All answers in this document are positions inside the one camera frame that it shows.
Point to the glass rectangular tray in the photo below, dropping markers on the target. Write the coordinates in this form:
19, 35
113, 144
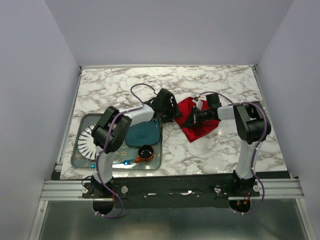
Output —
123, 153

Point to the blue handled utensil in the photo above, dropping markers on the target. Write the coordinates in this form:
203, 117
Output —
126, 164

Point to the black mounting base plate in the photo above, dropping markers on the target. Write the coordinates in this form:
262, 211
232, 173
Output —
178, 191

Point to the aluminium frame rail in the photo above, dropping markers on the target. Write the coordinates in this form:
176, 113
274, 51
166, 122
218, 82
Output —
72, 190

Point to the teal square plate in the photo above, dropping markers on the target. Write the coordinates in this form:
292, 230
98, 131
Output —
144, 133

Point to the brown ceramic cup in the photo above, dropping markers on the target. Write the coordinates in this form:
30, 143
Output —
145, 154

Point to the red cloth napkin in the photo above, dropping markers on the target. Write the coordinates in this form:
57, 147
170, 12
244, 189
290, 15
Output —
195, 132

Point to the white blue striped plate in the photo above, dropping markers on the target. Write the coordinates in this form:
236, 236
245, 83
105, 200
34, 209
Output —
85, 144

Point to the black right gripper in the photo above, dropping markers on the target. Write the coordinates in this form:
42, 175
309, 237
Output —
193, 118

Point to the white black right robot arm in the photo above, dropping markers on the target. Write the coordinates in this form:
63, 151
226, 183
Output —
252, 127

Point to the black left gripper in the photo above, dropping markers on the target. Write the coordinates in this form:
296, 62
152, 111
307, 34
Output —
175, 112

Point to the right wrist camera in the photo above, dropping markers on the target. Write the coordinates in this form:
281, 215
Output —
212, 102

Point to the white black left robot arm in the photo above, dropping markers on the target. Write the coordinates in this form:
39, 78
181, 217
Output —
111, 129

